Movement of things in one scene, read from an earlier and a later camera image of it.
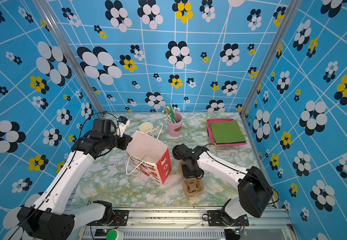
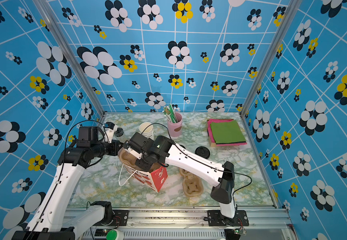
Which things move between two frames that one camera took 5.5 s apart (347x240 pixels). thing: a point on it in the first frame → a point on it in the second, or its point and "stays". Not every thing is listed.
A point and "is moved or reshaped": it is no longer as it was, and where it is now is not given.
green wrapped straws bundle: (169, 113) stays
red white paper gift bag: (150, 155) is moved or reshaped
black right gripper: (187, 175) → (147, 167)
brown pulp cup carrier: (193, 186) stays
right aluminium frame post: (292, 9) stays
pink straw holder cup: (175, 129) stays
